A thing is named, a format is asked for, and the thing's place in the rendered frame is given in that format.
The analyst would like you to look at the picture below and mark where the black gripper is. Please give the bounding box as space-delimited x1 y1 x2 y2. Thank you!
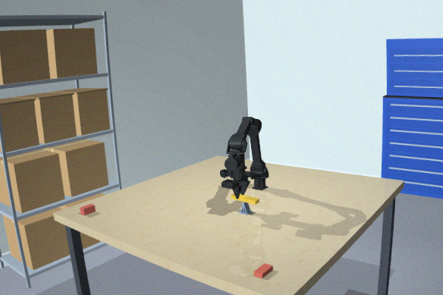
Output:
221 165 256 199

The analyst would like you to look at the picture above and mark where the yellow rectangular bar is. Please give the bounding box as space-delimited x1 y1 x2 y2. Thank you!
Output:
231 194 259 205

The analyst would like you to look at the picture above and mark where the small red block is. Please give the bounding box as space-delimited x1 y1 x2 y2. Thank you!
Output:
253 263 273 278
80 203 96 215

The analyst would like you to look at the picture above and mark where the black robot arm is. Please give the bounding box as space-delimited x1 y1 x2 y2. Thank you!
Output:
220 117 269 190

